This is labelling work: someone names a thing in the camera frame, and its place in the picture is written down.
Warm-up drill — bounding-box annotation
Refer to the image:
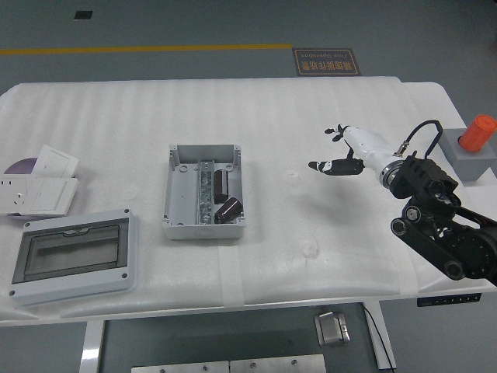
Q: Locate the grey block holder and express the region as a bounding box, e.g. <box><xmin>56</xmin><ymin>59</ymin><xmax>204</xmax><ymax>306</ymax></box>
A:
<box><xmin>437</xmin><ymin>127</ymin><xmax>497</xmax><ymax>183</ymax></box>

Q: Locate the black floor sign orange text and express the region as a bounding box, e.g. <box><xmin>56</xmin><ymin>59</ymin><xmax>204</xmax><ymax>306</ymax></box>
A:
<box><xmin>293</xmin><ymin>48</ymin><xmax>362</xmax><ymax>77</ymax></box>

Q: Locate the white socket panel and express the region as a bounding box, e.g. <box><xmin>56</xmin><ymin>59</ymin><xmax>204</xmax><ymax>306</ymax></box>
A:
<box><xmin>0</xmin><ymin>174</ymin><xmax>36</xmax><ymax>214</ymax></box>

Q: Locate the white foam mat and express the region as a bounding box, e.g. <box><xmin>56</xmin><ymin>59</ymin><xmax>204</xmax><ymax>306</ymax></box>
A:
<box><xmin>0</xmin><ymin>76</ymin><xmax>422</xmax><ymax>322</ymax></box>

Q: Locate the thin black cable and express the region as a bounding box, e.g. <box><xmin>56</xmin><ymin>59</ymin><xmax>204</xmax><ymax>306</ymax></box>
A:
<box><xmin>363</xmin><ymin>305</ymin><xmax>394</xmax><ymax>370</ymax></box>

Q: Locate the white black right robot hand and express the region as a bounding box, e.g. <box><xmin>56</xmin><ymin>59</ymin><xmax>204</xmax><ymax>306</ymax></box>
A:
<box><xmin>308</xmin><ymin>123</ymin><xmax>396</xmax><ymax>178</ymax></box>

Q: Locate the white switch panel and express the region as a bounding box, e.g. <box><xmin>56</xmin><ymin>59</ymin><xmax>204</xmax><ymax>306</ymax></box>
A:
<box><xmin>30</xmin><ymin>145</ymin><xmax>81</xmax><ymax>179</ymax></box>
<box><xmin>23</xmin><ymin>176</ymin><xmax>80</xmax><ymax>217</ymax></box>

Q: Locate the grey box with clear cover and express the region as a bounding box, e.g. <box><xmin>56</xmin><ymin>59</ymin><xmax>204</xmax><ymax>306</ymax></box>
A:
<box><xmin>8</xmin><ymin>208</ymin><xmax>139</xmax><ymax>307</ymax></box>

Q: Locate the white table leg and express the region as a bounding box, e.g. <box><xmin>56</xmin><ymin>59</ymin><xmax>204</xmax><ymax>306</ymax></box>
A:
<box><xmin>79</xmin><ymin>320</ymin><xmax>106</xmax><ymax>373</ymax></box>
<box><xmin>363</xmin><ymin>302</ymin><xmax>398</xmax><ymax>370</ymax></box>

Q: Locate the metal floor plate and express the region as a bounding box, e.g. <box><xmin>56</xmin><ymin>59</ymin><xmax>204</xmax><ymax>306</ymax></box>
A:
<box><xmin>229</xmin><ymin>354</ymin><xmax>327</xmax><ymax>373</ymax></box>
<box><xmin>130</xmin><ymin>360</ymin><xmax>230</xmax><ymax>373</ymax></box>

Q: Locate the orange cylinder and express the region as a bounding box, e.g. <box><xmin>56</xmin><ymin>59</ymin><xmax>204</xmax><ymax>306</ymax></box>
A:
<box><xmin>460</xmin><ymin>113</ymin><xmax>497</xmax><ymax>153</ymax></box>

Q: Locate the black table control panel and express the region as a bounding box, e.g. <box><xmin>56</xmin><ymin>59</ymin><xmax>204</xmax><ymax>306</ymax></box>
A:
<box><xmin>417</xmin><ymin>293</ymin><xmax>482</xmax><ymax>308</ymax></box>

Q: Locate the grey open junction box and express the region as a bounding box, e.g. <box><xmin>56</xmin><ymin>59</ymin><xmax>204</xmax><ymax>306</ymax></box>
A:
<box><xmin>162</xmin><ymin>144</ymin><xmax>247</xmax><ymax>241</ymax></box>

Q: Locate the metal mounting rail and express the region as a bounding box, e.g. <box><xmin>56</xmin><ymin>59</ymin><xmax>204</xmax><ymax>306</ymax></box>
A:
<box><xmin>196</xmin><ymin>159</ymin><xmax>216</xmax><ymax>225</ymax></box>

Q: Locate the metal floor pedal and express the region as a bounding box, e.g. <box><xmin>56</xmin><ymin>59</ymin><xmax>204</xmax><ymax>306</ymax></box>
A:
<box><xmin>313</xmin><ymin>311</ymin><xmax>352</xmax><ymax>347</ymax></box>

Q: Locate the purple disc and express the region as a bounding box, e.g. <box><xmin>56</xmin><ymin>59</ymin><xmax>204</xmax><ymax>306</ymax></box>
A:
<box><xmin>2</xmin><ymin>157</ymin><xmax>40</xmax><ymax>221</ymax></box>

